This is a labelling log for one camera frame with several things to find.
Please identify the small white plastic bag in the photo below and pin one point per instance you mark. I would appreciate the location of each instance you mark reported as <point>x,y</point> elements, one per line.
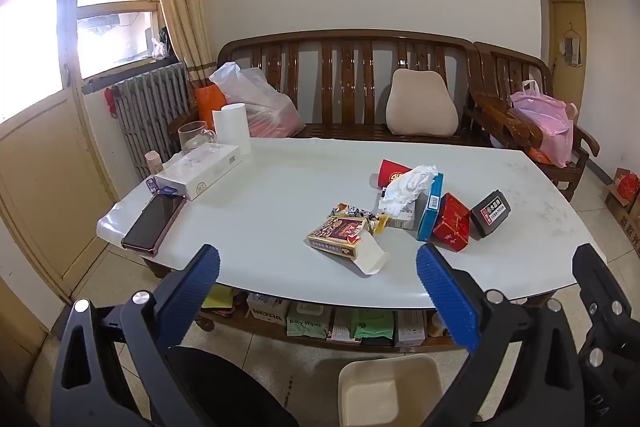
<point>159,49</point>

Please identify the beige balcony door panel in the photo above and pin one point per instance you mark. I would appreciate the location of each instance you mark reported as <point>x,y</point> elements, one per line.
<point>45,187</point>

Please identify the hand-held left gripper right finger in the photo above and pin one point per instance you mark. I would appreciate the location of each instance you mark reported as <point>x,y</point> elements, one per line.
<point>450,302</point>

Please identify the wooden sofa bench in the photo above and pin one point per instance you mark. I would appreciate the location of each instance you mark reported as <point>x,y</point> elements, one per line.
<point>350,57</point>

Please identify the red gold patterned box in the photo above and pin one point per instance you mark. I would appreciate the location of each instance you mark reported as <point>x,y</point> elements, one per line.
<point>340,236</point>

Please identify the white soft pack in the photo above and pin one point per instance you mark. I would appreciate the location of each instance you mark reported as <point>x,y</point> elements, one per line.
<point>342,324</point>

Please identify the colourful snack wrapper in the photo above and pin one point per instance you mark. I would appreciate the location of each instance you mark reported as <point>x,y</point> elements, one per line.
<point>357,212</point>

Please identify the yellow interior door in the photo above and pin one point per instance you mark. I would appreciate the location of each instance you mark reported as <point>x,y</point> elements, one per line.
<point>562,97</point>

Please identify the pale green wipes pack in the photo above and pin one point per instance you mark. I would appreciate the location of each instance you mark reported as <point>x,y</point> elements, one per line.
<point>307,321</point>

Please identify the beige plastic bin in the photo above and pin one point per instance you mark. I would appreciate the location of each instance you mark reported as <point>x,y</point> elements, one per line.
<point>390,387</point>

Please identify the brown cardboard box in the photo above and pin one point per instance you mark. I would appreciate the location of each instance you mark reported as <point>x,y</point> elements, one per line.
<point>622,219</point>

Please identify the wooden table shelf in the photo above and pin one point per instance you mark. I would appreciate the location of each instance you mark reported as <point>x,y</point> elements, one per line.
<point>280,341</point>

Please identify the large white plastic bag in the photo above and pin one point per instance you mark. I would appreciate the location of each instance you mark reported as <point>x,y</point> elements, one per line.
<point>260,102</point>

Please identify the yellow black packet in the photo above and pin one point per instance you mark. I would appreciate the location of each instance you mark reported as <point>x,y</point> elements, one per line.
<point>219,299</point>

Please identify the red packet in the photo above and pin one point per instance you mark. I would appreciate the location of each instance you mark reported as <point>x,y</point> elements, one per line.
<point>629,187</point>

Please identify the orange packet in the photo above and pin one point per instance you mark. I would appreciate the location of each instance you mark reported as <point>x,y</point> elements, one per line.
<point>540,156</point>

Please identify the small white box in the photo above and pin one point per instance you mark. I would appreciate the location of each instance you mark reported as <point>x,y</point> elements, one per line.
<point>402,222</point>

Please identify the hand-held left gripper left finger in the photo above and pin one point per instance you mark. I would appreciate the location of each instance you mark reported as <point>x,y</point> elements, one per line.
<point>197,279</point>

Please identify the person's black trousers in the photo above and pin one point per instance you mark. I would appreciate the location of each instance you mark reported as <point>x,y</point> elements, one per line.
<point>220,389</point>

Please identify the small red hanging item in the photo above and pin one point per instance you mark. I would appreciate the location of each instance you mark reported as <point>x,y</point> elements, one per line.
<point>110,102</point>

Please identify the small blue item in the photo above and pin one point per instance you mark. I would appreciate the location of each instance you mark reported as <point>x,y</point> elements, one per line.
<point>162,188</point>

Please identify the red paper cup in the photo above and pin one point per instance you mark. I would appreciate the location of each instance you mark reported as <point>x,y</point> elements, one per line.
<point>390,172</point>

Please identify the flat white box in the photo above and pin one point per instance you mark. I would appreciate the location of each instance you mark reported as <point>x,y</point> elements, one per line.
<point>200,172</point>

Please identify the dark smartphone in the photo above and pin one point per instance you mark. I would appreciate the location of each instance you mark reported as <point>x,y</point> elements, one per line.
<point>155,223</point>

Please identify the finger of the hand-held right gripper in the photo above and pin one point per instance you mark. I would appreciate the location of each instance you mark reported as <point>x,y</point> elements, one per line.
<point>607,287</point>

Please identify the black cardboard box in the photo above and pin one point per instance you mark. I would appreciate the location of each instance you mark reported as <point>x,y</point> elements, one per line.
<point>491,213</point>

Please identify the dark green soft pack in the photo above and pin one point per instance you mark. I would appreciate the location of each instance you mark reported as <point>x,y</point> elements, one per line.
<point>372,324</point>

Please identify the white tissue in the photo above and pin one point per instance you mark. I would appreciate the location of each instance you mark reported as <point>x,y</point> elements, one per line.
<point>407,189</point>

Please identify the white paper towel roll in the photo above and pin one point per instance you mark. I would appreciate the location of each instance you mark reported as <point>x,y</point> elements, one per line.
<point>232,129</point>

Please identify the white printed carton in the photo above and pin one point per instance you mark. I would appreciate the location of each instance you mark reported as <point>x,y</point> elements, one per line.
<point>267,306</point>

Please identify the beige back cushion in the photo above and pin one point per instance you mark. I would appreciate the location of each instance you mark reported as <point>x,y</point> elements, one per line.
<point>422,104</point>

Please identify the small pink bottle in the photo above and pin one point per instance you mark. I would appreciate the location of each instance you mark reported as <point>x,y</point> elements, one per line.
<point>153,164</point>

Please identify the red cardboard box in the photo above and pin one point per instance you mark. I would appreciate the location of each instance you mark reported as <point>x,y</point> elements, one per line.
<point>452,222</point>

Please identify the hanging cloth on hanger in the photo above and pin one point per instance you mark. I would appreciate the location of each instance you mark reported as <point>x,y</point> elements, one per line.
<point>571,49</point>

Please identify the orange bag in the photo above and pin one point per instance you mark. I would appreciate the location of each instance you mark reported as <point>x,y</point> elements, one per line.
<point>207,104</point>

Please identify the pink plastic bag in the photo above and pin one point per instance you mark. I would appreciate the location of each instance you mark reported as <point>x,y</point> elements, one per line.
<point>545,122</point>

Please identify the small yellow wrapper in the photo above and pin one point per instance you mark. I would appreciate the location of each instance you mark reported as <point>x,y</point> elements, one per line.
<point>382,223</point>

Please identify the clear glass mug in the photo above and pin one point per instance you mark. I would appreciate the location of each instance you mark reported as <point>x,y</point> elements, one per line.
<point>192,138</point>

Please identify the blue cardboard box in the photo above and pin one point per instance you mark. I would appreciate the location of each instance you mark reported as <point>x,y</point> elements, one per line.
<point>430,209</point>

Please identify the white upright box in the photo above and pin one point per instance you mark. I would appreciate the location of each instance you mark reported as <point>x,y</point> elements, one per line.
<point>410,328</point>

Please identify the balcony window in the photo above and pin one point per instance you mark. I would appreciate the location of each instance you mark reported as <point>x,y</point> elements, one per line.
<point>115,42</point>

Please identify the grey cast iron radiator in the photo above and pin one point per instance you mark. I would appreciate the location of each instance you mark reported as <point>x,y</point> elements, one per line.
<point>150,107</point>

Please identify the wooden armchair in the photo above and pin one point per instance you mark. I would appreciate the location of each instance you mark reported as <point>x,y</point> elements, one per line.
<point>500,72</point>

